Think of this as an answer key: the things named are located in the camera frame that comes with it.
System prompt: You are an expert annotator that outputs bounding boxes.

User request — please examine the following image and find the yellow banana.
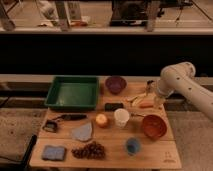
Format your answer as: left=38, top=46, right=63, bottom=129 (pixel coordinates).
left=126, top=93, right=147, bottom=106

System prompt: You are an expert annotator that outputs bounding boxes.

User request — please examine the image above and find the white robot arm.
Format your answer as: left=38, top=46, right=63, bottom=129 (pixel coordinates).
left=154, top=62, right=213, bottom=121

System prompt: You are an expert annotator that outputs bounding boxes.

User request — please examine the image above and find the small metal cup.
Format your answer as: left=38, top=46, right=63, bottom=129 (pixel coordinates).
left=146, top=80, right=155, bottom=93

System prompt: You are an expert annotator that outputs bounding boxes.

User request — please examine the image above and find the white plastic cup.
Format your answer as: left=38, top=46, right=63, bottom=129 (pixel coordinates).
left=114, top=108, right=130, bottom=128

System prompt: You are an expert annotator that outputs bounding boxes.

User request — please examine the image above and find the blue plastic cup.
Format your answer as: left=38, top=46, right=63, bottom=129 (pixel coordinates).
left=125, top=138, right=141, bottom=155

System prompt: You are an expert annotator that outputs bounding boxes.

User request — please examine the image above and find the red-brown bowl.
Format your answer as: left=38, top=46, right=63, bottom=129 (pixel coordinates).
left=141, top=115, right=167, bottom=140

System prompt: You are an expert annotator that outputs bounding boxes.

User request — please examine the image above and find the metal spoon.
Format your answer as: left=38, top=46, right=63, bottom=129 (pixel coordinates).
left=130, top=113, right=145, bottom=117

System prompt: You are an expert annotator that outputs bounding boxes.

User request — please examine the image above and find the purple bowl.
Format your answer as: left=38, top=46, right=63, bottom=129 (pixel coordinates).
left=105, top=76, right=127, bottom=94

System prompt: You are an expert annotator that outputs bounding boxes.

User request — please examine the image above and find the black rectangular block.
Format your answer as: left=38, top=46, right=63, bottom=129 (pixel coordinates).
left=104, top=103, right=124, bottom=111

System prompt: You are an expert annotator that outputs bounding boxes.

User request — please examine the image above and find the orange round fruit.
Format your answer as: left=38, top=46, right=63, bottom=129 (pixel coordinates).
left=95, top=114, right=109, bottom=128

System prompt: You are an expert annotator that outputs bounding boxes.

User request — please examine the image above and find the light blue cloth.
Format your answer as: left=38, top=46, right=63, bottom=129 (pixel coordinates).
left=71, top=122, right=93, bottom=142

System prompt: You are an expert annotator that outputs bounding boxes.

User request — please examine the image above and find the bunch of dark grapes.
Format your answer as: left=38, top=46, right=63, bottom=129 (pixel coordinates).
left=71, top=141, right=106, bottom=160

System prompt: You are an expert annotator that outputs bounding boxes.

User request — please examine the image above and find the green plastic tray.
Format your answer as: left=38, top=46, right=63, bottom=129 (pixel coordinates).
left=45, top=76, right=99, bottom=111

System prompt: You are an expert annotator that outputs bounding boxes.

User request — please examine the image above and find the blue sponge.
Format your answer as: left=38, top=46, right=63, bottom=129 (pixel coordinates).
left=41, top=145, right=66, bottom=161

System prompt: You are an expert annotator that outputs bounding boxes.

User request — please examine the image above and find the black handled knife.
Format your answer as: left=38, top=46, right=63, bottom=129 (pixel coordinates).
left=52, top=114, right=87, bottom=121

